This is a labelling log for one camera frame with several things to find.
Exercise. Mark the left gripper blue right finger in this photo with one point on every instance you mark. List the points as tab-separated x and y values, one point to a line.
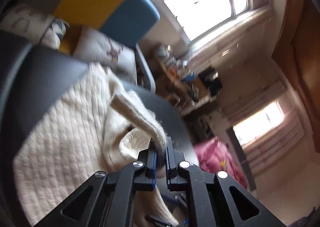
214	199

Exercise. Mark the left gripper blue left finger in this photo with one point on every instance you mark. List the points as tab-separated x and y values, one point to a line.
107	199

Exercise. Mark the cream knitted sweater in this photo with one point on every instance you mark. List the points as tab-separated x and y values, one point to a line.
95	125

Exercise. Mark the pink blanket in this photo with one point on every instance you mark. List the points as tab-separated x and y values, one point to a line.
213	156

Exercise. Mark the wooden side table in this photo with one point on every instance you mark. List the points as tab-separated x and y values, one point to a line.
185	97

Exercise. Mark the grey yellow blue sofa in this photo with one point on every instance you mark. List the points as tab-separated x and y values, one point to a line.
125	21

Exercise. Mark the deer print cushion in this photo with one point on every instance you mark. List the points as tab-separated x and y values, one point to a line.
94	46

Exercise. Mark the triangle pattern cushion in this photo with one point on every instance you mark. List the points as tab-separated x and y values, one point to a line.
38	27

